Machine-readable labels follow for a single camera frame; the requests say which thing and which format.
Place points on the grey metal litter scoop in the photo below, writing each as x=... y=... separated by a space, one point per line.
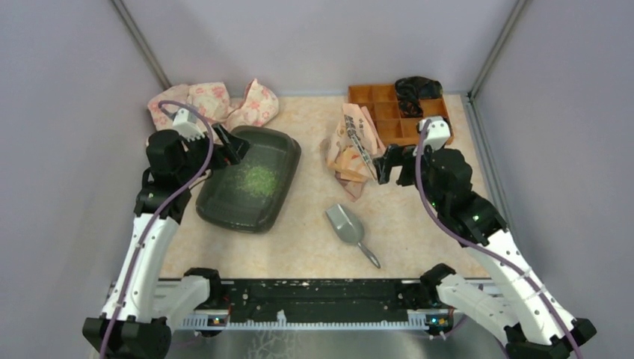
x=350 y=230

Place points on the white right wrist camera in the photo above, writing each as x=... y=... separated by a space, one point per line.
x=438 y=132

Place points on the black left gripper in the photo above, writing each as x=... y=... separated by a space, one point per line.
x=232 y=152

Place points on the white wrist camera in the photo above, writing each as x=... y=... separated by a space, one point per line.
x=438 y=132
x=185 y=123

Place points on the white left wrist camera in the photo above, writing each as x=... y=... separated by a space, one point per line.
x=185 y=123

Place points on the orange black rolled tie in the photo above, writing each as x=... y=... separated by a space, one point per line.
x=409 y=109

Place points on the pink floral cloth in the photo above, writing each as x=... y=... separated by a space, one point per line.
x=257 y=107

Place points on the green litter granules pile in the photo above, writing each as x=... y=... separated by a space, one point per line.
x=251 y=181

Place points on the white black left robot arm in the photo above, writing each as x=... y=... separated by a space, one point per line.
x=148 y=248

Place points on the grey bag sealing clip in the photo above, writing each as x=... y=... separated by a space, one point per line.
x=360 y=136

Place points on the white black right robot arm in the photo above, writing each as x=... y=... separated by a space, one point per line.
x=495 y=267

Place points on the pink cat litter bag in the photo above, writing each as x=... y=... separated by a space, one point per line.
x=344 y=161

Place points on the orange wooden compartment organizer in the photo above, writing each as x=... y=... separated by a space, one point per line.
x=382 y=104

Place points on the aluminium front frame rail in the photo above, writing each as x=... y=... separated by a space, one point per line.
x=208 y=322

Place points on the dark grey litter box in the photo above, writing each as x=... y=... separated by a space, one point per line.
x=269 y=147

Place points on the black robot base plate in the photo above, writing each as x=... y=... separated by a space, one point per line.
x=327 y=301

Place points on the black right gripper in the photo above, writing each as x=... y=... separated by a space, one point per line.
x=384 y=163

